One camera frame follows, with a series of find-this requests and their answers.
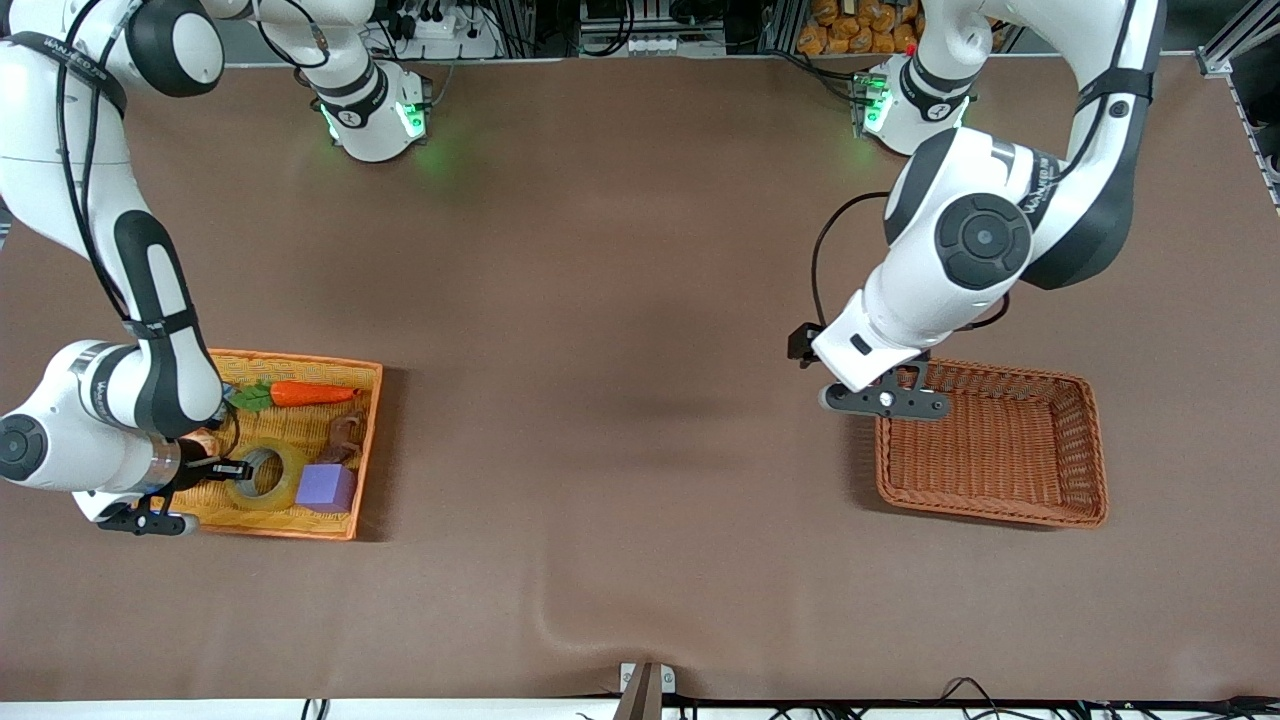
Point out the orange toy pile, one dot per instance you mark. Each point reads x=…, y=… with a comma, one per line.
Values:
x=860, y=25

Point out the yellow tape roll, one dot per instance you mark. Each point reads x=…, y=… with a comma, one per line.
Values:
x=290, y=490

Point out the orange toy carrot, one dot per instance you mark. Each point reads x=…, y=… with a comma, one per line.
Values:
x=310, y=394

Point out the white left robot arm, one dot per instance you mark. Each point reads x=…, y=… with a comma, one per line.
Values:
x=980, y=240

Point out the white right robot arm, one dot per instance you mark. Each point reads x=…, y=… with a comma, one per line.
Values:
x=150, y=300

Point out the brown wooden figure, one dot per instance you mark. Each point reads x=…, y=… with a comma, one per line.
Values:
x=342, y=440

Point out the brown table cloth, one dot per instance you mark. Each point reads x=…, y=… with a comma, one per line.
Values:
x=640, y=560

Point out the white socket strip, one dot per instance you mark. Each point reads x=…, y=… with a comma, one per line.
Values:
x=660, y=45

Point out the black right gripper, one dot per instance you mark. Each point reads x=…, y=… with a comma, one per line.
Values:
x=196, y=472

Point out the aluminium frame profile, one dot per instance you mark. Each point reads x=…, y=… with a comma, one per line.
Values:
x=1235, y=35

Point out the metal camera bracket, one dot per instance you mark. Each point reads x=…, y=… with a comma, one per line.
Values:
x=645, y=690

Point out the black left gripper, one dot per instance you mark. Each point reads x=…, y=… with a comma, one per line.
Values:
x=799, y=343

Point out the brown wicker basket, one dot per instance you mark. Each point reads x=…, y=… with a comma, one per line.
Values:
x=990, y=460

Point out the white power strip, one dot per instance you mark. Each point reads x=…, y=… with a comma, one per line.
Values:
x=450, y=35

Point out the purple cube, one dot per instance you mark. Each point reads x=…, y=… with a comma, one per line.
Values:
x=326, y=488

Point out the yellow wicker tray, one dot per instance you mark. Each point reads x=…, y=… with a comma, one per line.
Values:
x=300, y=522

